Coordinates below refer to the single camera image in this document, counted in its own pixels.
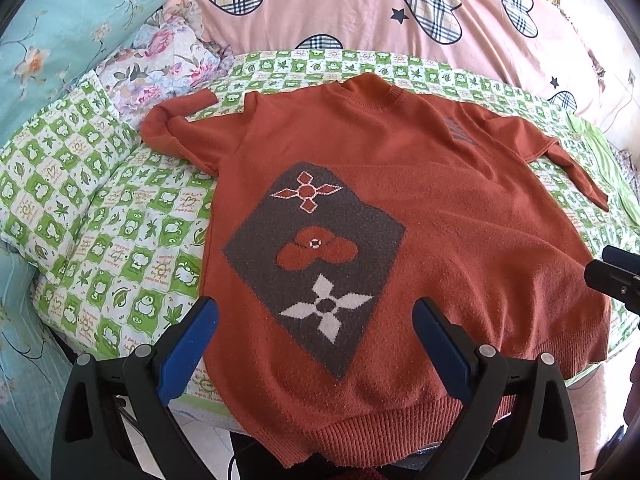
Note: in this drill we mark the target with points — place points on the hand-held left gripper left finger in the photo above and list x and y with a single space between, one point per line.
187 347

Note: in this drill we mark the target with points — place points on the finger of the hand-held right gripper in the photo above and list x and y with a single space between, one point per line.
617 275

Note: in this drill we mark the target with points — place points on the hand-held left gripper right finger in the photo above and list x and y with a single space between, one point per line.
445 347

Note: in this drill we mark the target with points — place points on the orange knitted sweater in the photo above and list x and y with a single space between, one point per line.
425 185

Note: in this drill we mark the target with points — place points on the green checked bedsheet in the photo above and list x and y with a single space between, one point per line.
150 260

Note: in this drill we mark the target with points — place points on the green striped cloth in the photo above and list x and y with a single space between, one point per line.
615 170

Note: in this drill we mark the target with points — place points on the green checked pillow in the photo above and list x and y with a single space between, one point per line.
50 185

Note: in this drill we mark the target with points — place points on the floral pillow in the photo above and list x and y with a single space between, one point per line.
150 60

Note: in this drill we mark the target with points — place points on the pink quilt with plaid hearts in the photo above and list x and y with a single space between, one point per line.
350 10

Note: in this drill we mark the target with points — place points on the teal floral quilt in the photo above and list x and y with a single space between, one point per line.
60 20

